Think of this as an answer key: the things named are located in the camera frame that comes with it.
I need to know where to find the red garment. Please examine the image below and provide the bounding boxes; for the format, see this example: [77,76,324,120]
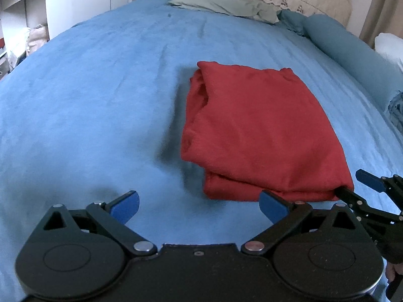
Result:
[181,61,354,202]

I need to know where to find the teal bolster pillow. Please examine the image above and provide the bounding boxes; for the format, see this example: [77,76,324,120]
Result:
[278,10,402,116]

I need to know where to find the white pillow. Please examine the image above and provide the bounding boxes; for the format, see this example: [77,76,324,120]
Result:
[374,33,403,70]

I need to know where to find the beige curtain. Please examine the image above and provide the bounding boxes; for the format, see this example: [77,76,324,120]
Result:
[359,0,403,48]

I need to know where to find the white shelf unit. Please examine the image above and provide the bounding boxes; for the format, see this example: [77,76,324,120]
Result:
[1,0,50,72]

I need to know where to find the grey-green folded cloth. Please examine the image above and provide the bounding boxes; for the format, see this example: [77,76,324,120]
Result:
[168,0,279,25]

